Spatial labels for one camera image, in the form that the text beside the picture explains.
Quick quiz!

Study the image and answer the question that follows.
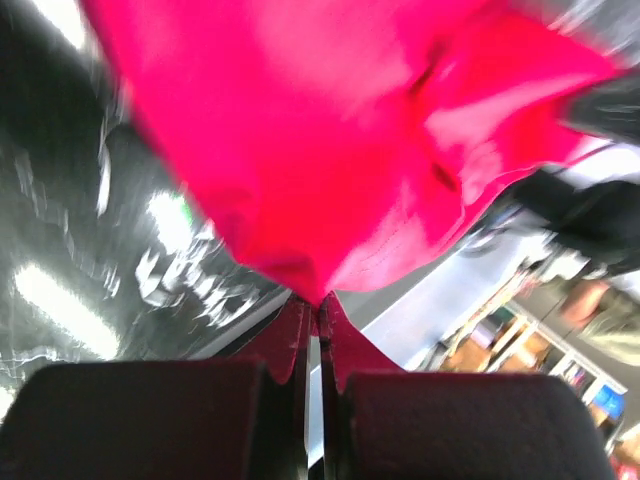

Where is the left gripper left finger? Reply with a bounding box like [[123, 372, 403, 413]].
[[1, 296, 313, 479]]

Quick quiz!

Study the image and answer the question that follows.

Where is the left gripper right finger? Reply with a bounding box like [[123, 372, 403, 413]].
[[317, 295, 614, 480]]

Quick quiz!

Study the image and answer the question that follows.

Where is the magenta pink t shirt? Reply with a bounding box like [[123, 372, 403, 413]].
[[82, 0, 626, 306]]

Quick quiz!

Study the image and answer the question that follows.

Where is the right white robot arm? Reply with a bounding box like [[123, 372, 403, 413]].
[[501, 69, 639, 277]]

